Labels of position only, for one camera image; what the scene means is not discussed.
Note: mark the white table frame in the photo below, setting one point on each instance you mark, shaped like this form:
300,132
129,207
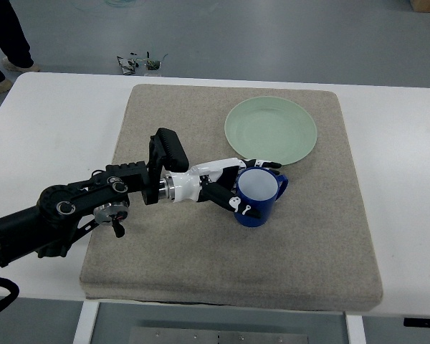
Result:
111,322

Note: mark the cardboard box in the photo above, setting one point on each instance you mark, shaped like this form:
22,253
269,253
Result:
422,6

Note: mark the metal base plate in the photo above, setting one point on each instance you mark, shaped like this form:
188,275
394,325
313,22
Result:
175,335

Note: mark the blue mug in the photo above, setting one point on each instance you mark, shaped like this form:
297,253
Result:
258,189

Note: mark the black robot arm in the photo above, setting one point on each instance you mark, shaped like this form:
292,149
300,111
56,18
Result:
50,227

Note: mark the grey fabric mat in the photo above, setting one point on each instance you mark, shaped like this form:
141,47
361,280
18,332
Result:
314,253

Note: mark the green plate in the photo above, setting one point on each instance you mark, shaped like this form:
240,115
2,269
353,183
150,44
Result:
271,129

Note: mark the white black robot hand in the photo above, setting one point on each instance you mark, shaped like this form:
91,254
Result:
214,181

